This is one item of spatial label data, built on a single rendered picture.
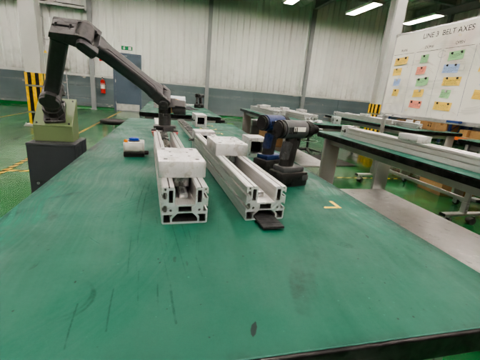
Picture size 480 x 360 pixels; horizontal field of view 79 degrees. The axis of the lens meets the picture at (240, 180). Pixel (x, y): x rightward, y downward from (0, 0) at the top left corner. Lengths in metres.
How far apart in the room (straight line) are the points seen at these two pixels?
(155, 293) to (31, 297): 0.16
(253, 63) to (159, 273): 12.46
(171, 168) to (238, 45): 12.12
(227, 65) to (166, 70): 2.43
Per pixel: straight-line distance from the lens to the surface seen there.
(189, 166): 0.70
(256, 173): 0.82
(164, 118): 1.43
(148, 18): 12.56
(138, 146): 1.26
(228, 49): 12.67
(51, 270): 0.56
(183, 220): 0.67
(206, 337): 0.41
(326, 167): 3.00
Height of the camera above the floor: 1.07
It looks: 17 degrees down
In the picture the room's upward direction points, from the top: 5 degrees clockwise
